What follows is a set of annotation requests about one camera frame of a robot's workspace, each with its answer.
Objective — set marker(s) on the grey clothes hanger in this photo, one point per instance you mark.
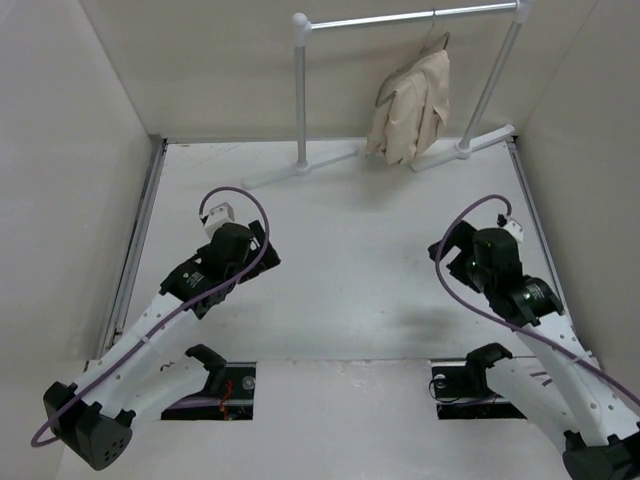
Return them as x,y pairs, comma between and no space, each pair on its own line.
430,45

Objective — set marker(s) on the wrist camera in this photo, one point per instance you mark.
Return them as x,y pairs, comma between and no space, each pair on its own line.
216,217
513,227

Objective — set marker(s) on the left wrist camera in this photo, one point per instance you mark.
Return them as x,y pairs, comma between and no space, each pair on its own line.
216,217

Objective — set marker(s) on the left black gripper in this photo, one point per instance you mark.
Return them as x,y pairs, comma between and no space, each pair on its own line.
269,262

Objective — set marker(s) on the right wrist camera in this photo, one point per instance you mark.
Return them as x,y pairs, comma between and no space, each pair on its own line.
513,227

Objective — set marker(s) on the white clothes rack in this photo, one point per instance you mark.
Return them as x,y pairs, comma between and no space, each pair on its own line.
464,148

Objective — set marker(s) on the beige trousers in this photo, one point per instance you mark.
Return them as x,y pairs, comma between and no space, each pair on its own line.
411,110

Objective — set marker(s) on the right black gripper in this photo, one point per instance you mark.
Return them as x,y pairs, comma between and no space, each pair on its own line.
462,237

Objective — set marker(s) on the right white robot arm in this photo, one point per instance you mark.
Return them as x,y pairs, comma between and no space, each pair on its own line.
581,411

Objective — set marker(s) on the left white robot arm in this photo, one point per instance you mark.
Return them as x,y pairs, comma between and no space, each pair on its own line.
159,361

